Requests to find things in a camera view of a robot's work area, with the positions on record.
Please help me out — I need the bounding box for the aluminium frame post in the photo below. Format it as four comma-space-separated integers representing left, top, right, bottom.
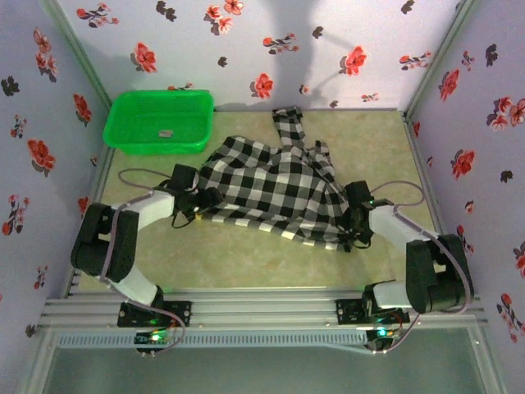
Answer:
404, 0, 481, 118
39, 0, 115, 110

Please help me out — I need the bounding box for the aluminium mounting rail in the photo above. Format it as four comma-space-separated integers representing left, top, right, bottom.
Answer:
40, 286, 485, 330

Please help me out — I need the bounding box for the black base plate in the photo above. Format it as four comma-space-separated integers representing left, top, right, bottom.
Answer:
335, 298, 411, 326
117, 300, 193, 328

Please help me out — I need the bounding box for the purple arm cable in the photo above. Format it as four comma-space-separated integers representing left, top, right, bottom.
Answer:
368, 180, 477, 355
98, 167, 188, 355

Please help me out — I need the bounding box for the green plastic basket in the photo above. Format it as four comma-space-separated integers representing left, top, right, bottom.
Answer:
102, 89, 216, 157

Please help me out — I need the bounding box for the black white checkered shirt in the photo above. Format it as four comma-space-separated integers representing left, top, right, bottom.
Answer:
196, 106, 358, 252

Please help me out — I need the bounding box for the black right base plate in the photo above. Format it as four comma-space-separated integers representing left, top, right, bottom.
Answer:
335, 298, 411, 326

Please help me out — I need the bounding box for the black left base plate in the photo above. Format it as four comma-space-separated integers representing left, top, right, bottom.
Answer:
117, 300, 193, 328

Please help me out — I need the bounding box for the grey slotted cable duct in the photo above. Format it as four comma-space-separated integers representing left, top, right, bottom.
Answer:
55, 332, 369, 350

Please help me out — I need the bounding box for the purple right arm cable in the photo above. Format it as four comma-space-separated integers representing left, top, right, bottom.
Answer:
368, 180, 477, 355

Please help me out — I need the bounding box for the left controller circuit board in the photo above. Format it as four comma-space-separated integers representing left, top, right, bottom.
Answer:
135, 330, 173, 346

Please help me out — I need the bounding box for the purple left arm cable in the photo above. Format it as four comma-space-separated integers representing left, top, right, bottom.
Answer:
98, 167, 188, 355

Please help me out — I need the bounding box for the controller circuit board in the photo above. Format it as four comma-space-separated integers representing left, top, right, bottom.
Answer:
366, 326, 402, 344
135, 330, 173, 346

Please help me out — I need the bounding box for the right controller circuit board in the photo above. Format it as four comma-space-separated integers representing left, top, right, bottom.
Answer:
366, 326, 402, 344

